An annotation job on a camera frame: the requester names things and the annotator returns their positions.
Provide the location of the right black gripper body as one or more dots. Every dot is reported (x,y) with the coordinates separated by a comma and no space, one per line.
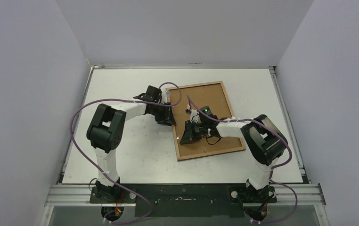
(193,130)

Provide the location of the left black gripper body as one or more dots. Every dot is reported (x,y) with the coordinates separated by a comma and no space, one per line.
(162,114)

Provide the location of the blue wooden picture frame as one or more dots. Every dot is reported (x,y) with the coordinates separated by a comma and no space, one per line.
(229,103)

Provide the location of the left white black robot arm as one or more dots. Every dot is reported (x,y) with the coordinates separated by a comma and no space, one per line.
(106,128)

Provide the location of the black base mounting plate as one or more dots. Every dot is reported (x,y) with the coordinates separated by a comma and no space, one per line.
(183,200)

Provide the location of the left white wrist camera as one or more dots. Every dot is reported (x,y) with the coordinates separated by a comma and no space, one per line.
(164,97)

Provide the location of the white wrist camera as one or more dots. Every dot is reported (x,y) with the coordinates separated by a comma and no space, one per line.
(164,97)
(194,117)

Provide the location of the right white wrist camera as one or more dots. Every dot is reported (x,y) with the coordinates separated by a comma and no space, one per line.
(194,117)

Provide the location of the aluminium front rail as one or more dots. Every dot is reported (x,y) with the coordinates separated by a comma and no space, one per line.
(79,195)

